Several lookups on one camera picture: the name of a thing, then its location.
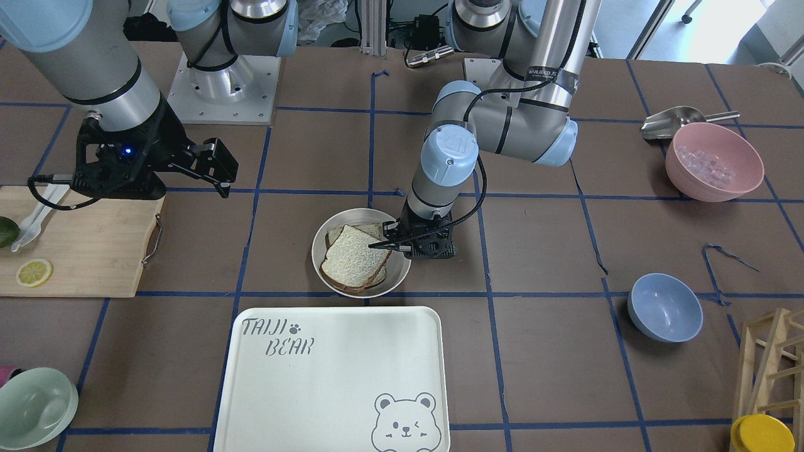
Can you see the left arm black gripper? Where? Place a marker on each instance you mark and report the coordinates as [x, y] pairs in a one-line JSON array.
[[407, 227]]

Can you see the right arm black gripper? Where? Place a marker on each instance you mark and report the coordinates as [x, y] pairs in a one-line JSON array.
[[164, 139]]

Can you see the cream round plate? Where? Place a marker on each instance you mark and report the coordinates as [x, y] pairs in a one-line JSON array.
[[397, 265]]

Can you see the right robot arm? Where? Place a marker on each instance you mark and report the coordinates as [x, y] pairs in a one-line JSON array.
[[81, 49]]

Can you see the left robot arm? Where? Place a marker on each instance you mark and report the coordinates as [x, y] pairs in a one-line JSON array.
[[520, 112]]

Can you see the wooden cutting board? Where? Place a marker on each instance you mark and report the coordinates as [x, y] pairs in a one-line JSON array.
[[96, 252]]

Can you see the white plastic utensil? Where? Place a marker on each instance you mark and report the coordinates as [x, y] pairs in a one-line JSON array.
[[31, 226]]

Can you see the lemon slice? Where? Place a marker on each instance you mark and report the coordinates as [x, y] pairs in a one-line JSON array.
[[34, 273]]

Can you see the cream bear tray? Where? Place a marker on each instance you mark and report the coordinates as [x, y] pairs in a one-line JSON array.
[[334, 379]]

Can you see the green bowl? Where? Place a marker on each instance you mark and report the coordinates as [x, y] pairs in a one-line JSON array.
[[36, 406]]

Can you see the blue bowl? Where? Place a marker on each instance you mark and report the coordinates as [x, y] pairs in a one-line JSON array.
[[665, 308]]

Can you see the metal scoop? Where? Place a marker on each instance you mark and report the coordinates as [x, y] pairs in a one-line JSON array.
[[665, 124]]

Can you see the pink bowl with ice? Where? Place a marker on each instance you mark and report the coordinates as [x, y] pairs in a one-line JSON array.
[[710, 163]]

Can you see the wooden dish rack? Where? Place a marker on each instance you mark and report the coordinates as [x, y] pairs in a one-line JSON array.
[[770, 351]]

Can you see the yellow cup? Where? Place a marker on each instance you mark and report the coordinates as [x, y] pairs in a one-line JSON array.
[[761, 432]]

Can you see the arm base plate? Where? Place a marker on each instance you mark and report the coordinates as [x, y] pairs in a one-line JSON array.
[[242, 94], [499, 74]]

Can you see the aluminium frame post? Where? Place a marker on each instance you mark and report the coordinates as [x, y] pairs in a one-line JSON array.
[[373, 27]]

